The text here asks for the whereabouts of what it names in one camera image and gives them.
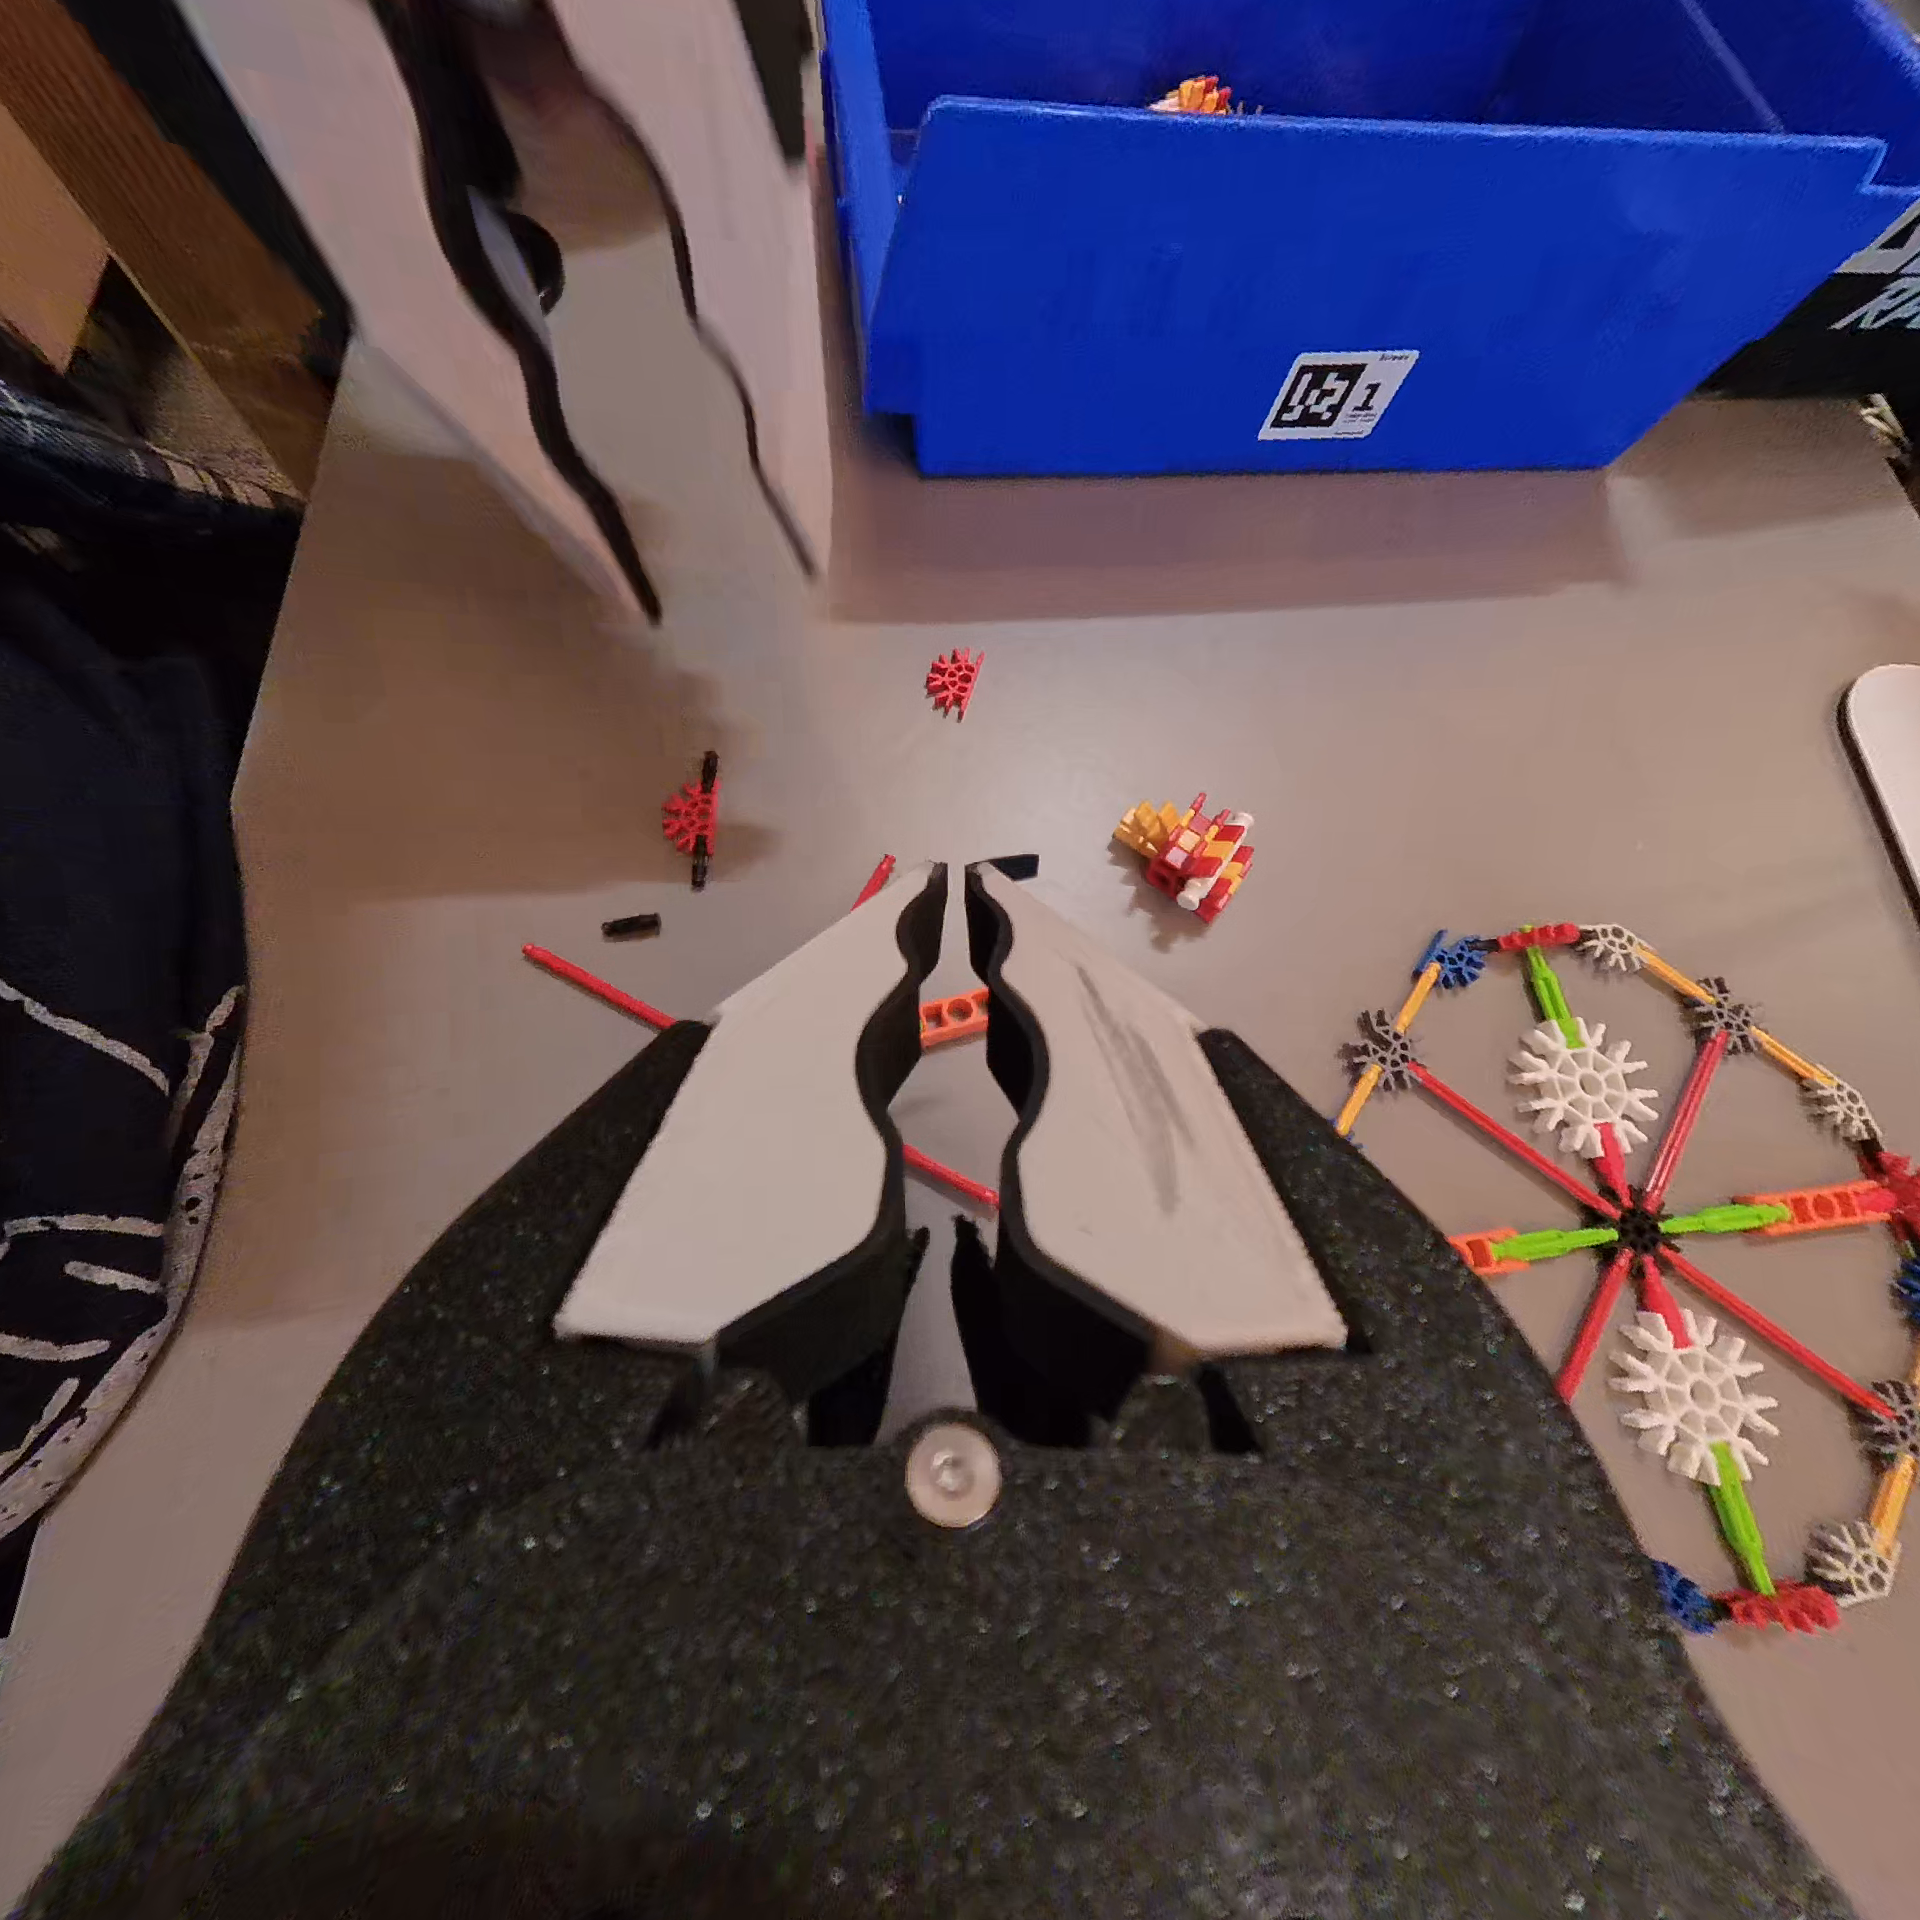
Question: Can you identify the stack of red yellow connectors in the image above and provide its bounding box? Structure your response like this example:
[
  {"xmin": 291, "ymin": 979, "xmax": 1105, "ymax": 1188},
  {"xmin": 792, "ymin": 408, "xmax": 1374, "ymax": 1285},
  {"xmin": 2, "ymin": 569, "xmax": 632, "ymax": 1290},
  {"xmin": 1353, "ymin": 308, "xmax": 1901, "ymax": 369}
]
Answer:
[{"xmin": 1113, "ymin": 790, "xmax": 1257, "ymax": 924}]

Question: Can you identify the black printed box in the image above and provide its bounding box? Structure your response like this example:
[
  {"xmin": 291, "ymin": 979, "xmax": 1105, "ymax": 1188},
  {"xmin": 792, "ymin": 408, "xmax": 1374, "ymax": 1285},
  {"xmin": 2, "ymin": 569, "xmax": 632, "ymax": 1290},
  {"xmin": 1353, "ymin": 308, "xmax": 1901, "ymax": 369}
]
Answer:
[{"xmin": 1702, "ymin": 194, "xmax": 1920, "ymax": 404}]

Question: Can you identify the blue plastic bin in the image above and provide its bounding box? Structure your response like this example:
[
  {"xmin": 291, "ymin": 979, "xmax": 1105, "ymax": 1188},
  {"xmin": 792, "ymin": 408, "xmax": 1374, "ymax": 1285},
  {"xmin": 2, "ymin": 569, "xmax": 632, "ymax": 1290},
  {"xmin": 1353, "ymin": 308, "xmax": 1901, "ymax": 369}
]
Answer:
[{"xmin": 816, "ymin": 0, "xmax": 1920, "ymax": 480}]

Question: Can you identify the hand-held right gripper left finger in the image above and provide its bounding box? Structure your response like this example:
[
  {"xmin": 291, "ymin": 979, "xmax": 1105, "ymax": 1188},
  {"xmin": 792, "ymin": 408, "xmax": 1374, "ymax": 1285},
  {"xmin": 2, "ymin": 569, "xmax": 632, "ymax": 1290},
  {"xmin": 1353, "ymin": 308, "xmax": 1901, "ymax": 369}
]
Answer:
[{"xmin": 555, "ymin": 862, "xmax": 954, "ymax": 1450}]

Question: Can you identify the colourful toy wheel model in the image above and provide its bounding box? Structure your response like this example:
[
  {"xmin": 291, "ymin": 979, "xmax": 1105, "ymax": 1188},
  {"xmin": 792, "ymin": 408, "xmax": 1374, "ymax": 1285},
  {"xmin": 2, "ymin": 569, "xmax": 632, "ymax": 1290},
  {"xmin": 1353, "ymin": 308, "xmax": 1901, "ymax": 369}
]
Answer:
[{"xmin": 1332, "ymin": 918, "xmax": 1920, "ymax": 1637}]

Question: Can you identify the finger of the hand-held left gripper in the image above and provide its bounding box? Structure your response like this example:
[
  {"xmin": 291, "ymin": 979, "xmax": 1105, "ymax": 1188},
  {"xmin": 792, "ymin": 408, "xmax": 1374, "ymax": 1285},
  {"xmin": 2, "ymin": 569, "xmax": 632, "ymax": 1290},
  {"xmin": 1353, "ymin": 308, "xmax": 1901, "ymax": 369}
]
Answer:
[
  {"xmin": 547, "ymin": 0, "xmax": 836, "ymax": 582},
  {"xmin": 177, "ymin": 0, "xmax": 665, "ymax": 626}
]

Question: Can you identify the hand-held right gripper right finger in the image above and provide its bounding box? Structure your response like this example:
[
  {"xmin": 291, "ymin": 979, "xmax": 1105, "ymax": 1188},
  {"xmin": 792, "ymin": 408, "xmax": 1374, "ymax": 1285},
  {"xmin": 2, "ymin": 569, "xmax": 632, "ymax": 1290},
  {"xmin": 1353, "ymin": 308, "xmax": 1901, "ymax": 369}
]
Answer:
[{"xmin": 948, "ymin": 866, "xmax": 1352, "ymax": 1450}]

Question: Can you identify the person's dark printed shirt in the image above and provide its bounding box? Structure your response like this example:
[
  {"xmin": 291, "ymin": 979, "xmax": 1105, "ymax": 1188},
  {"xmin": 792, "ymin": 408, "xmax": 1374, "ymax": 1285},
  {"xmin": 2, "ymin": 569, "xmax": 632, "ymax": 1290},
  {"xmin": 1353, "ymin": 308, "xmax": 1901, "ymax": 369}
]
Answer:
[{"xmin": 0, "ymin": 497, "xmax": 301, "ymax": 1637}]

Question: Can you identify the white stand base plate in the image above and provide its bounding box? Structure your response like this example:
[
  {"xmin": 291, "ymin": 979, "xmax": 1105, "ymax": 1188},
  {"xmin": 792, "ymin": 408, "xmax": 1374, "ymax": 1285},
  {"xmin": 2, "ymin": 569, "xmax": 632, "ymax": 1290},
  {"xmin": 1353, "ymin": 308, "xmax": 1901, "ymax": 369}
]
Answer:
[{"xmin": 1838, "ymin": 664, "xmax": 1920, "ymax": 924}]

